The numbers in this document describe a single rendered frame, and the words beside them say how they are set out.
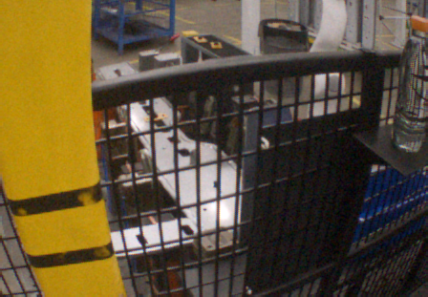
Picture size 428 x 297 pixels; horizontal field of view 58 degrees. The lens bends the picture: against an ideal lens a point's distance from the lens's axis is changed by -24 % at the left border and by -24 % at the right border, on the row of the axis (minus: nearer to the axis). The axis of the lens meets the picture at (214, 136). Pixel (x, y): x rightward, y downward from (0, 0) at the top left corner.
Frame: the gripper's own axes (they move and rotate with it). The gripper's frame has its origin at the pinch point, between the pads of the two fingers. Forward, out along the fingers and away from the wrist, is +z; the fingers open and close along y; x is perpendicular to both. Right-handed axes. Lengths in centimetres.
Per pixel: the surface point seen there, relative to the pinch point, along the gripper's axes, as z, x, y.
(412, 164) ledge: -1, 110, 23
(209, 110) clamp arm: 37.2, 10.4, 9.2
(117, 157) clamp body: 52, 5, 39
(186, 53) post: 38, -51, -6
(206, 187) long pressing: 44, 42, 23
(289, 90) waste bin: 136, -206, -168
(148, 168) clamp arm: 37, 38, 38
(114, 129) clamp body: 41, 4, 40
